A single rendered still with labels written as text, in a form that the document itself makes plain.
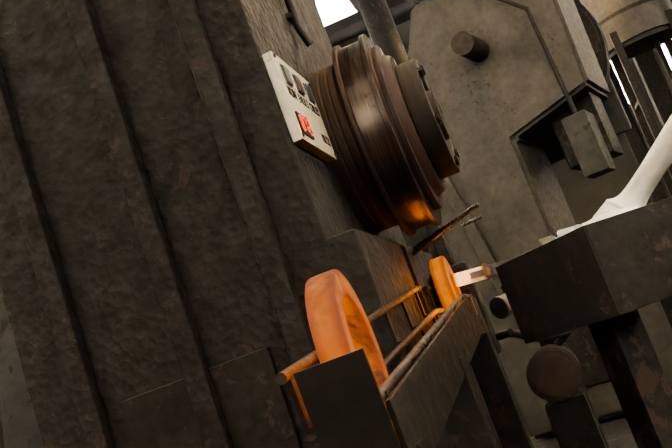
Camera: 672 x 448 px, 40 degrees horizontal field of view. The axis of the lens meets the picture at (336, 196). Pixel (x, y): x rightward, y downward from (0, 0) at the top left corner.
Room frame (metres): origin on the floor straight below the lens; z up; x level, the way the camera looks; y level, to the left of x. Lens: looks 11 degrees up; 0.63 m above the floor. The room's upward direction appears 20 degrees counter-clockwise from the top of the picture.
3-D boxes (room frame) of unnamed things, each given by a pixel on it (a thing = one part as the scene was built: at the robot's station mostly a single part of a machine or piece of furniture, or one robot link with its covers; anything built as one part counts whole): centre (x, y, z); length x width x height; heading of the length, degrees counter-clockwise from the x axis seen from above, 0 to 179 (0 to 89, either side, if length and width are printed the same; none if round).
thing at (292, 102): (1.75, 0.00, 1.15); 0.26 x 0.02 x 0.18; 169
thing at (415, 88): (2.04, -0.26, 1.11); 0.28 x 0.06 x 0.28; 169
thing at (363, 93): (2.06, -0.17, 1.11); 0.47 x 0.06 x 0.47; 169
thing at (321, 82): (2.08, -0.09, 1.11); 0.47 x 0.10 x 0.47; 169
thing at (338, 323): (1.00, 0.04, 0.65); 0.18 x 0.03 x 0.18; 172
